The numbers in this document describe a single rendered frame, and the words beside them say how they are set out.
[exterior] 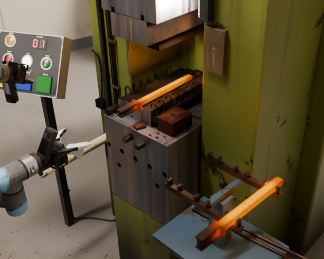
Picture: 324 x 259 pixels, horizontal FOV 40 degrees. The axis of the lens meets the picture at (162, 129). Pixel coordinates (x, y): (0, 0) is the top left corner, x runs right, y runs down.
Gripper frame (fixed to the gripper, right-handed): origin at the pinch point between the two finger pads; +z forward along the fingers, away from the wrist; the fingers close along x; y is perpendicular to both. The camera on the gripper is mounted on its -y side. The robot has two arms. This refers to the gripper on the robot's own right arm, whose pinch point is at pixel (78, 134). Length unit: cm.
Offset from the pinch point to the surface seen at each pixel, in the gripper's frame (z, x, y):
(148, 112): 30.7, 6.3, 1.7
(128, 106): 25.3, 0.6, -1.2
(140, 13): 31, 5, -39
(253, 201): 16, 66, 5
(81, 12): 207, -273, 59
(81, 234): 22, -46, 100
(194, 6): 52, 13, -38
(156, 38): 35.4, 7.5, -28.8
